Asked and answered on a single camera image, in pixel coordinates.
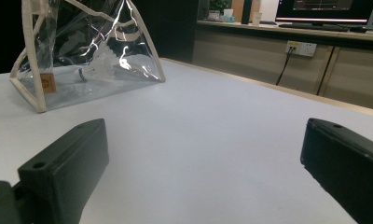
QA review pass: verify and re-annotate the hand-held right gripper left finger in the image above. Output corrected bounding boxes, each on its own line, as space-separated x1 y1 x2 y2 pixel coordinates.
17 118 110 224

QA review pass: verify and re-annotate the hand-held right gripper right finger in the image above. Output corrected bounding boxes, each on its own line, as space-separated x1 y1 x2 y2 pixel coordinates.
300 117 373 224

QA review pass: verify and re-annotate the transparent bag with beige trim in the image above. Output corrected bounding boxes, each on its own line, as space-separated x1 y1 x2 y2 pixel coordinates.
9 0 167 114

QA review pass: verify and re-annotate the white feather shuttlecock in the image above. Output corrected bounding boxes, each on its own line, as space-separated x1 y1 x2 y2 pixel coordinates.
74 41 117 83

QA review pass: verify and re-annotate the white table cover sheet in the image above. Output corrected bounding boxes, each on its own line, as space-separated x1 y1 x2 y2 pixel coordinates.
0 57 373 224

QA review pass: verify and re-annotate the black keyboard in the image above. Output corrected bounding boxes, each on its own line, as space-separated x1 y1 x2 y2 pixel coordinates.
278 21 351 32

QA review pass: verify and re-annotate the long beige desk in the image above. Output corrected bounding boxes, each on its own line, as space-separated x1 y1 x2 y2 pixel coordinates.
192 19 373 112

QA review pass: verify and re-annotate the white paper cup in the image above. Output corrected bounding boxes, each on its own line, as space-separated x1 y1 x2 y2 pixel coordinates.
251 11 263 26

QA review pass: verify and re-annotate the black curtain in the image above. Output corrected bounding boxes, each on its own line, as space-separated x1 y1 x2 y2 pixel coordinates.
0 0 200 76

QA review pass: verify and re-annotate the black upright column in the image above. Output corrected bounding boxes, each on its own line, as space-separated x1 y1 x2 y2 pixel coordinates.
241 0 254 25

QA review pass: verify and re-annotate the light blue tissue box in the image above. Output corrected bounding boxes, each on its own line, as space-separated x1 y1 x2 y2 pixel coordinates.
220 8 238 23

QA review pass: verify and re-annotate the green potted plant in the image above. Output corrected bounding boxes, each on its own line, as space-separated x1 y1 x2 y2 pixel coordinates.
207 0 230 21

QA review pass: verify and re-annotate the black wall power cable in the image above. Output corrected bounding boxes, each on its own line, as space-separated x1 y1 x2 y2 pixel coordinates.
275 46 295 87

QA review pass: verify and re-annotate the white wall socket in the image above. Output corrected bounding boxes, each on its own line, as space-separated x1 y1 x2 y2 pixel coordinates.
284 40 318 58

